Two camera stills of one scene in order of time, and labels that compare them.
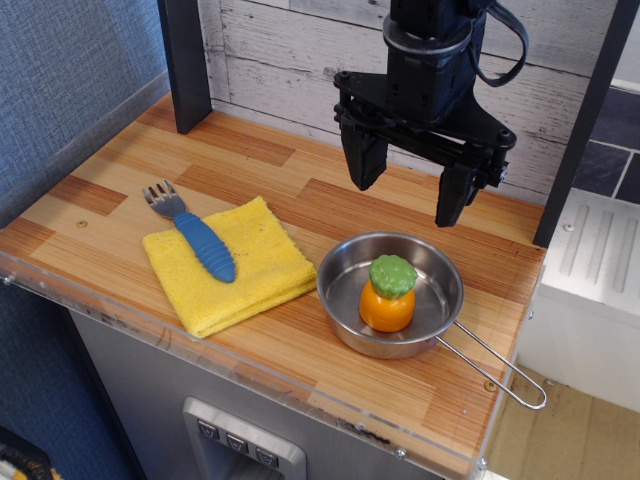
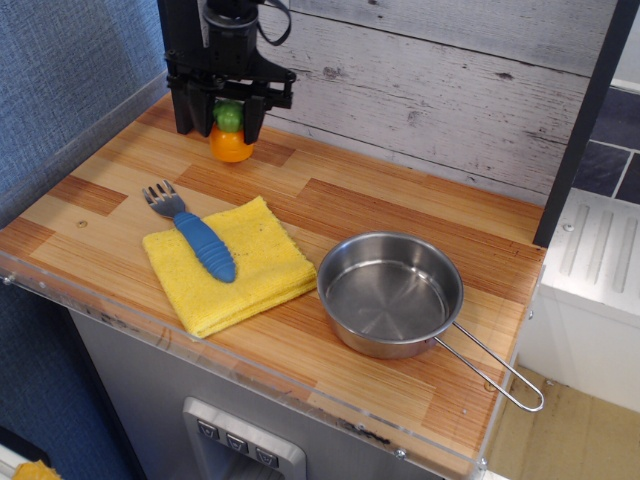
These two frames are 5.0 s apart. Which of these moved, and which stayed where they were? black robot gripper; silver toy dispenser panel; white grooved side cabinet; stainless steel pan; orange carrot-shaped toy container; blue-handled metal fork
Moved: orange carrot-shaped toy container; black robot gripper
Stayed: white grooved side cabinet; stainless steel pan; blue-handled metal fork; silver toy dispenser panel
